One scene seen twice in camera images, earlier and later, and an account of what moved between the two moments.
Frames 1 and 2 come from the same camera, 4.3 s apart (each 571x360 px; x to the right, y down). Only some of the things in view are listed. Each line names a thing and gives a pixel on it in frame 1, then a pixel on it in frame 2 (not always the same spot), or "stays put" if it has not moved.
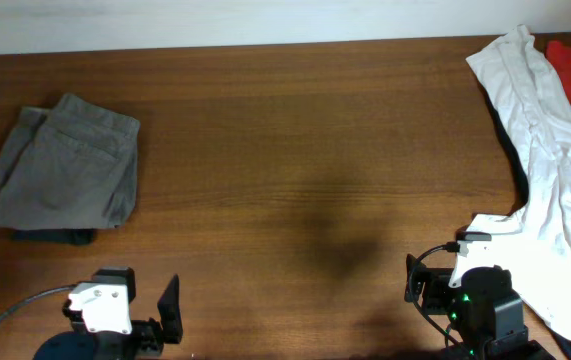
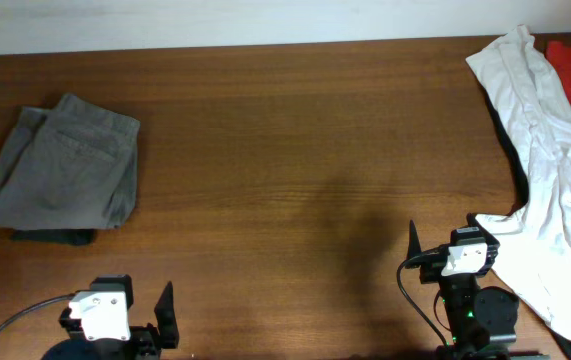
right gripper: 436,282 -> 432,268
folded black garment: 79,236 stays put
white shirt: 554,246 stays put
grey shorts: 72,165 stays put
